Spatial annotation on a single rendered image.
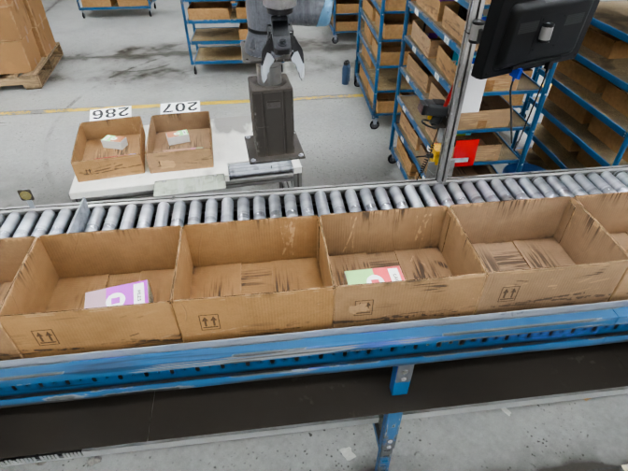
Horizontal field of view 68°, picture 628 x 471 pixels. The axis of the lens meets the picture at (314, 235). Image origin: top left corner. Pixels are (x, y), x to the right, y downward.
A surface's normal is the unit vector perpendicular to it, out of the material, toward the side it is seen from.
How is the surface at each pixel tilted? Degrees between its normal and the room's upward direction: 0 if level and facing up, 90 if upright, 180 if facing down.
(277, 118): 90
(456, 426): 0
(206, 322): 90
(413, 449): 0
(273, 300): 90
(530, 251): 2
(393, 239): 89
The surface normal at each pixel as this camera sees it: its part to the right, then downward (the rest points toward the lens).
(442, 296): 0.13, 0.64
